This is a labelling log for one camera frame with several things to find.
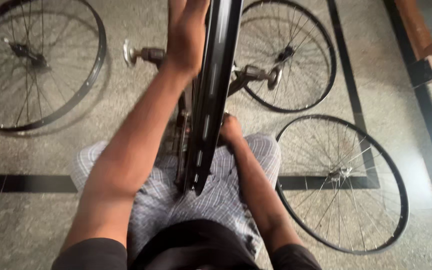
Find person's black shirt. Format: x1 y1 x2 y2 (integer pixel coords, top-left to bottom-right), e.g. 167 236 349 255
51 219 323 270

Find person's right hand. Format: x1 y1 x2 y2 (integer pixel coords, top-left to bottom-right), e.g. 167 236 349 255
218 113 244 147

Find black spoked bicycle wheel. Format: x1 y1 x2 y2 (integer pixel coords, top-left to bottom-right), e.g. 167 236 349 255
0 0 107 132
275 114 410 256
232 0 337 114

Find black bicycle wheel rim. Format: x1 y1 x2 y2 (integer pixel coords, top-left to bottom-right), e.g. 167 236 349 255
183 0 244 196

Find person's checkered trousers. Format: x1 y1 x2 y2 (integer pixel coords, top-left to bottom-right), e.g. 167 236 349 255
70 133 282 263

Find brown wooden furniture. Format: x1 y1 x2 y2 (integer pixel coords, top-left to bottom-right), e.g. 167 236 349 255
393 0 432 88

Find metal wheel truing stand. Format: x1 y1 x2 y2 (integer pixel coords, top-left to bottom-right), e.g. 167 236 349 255
123 38 283 190

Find person's left hand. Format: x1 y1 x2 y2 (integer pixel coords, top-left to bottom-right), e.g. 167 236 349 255
166 0 211 79

